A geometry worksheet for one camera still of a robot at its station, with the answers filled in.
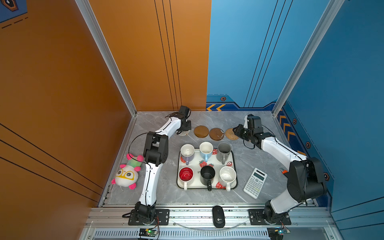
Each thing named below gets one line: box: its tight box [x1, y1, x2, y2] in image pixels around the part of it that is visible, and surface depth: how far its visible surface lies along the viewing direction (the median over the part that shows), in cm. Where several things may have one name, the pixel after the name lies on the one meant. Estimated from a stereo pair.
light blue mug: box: [199, 141, 214, 163], surface depth 91 cm
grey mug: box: [216, 142, 232, 165], surface depth 89 cm
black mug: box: [200, 165, 216, 192], surface depth 81 cm
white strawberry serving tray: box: [176, 148, 238, 192], surface depth 86 cm
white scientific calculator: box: [243, 167, 268, 200], surface depth 84 cm
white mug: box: [219, 166, 237, 192], surface depth 82 cm
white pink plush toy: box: [111, 153, 145, 190], surface depth 82 cm
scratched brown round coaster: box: [209, 127, 225, 141], surface depth 108 cm
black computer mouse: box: [212, 205, 226, 229], surface depth 74 cm
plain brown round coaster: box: [194, 125, 209, 138], surface depth 111 cm
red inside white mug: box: [178, 166, 194, 191], surface depth 83 cm
